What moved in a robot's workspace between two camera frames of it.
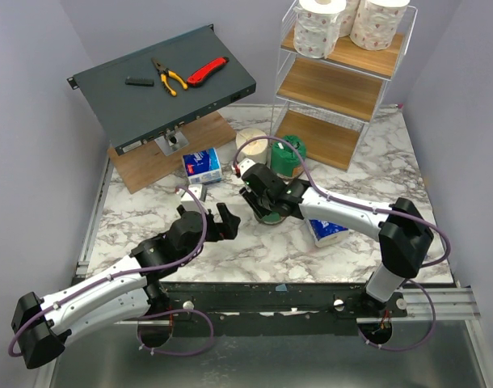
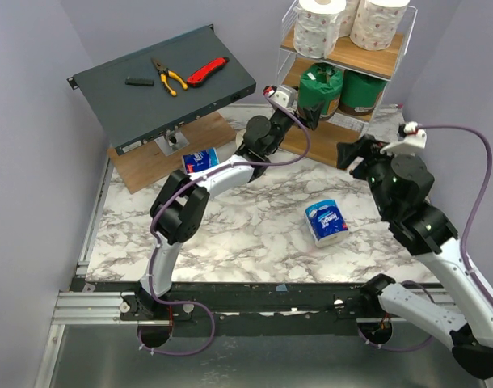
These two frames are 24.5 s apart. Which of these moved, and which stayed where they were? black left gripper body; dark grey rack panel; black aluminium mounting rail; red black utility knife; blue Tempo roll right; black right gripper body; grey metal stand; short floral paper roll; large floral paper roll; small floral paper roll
Moved: black left gripper body; black right gripper body
Stayed: large floral paper roll; dark grey rack panel; red black utility knife; blue Tempo roll right; small floral paper roll; black aluminium mounting rail; grey metal stand; short floral paper roll
